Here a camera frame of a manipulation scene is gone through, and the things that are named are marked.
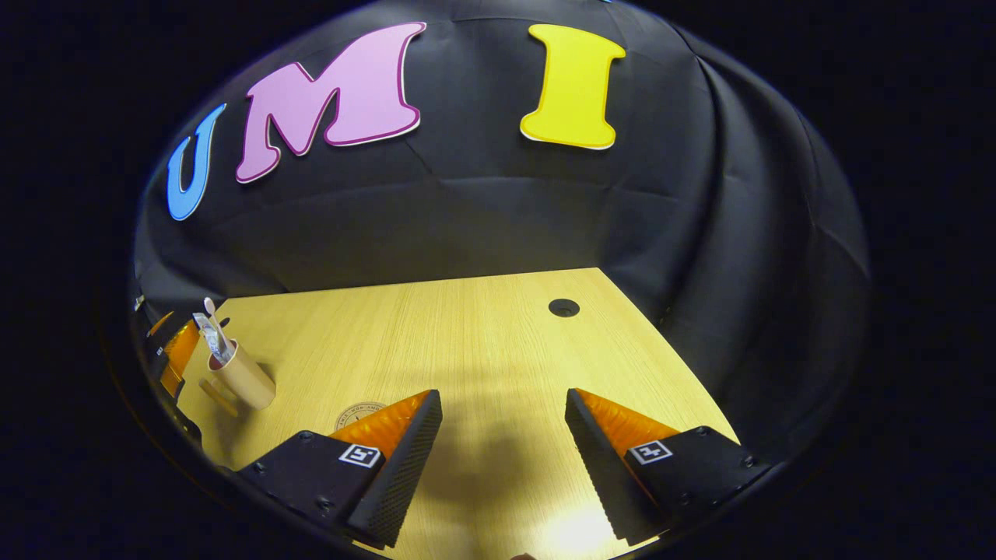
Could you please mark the pale pink toothbrush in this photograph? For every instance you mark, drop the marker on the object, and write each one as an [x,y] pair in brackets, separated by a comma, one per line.
[214,323]

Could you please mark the white toothpaste tube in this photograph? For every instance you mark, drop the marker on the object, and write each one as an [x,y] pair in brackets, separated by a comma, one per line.
[204,330]

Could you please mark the black backdrop cloth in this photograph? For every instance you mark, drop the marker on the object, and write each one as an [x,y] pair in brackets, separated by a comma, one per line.
[498,218]

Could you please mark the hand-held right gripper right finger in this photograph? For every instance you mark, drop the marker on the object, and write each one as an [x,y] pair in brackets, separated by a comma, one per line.
[599,467]

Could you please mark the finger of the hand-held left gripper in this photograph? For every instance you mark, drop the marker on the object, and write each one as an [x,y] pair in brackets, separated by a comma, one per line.
[183,350]
[159,323]

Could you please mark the beige cup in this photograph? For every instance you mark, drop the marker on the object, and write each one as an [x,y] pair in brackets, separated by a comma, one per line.
[249,381]

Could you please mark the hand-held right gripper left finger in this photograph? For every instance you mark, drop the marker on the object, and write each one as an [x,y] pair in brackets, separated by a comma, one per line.
[401,467]

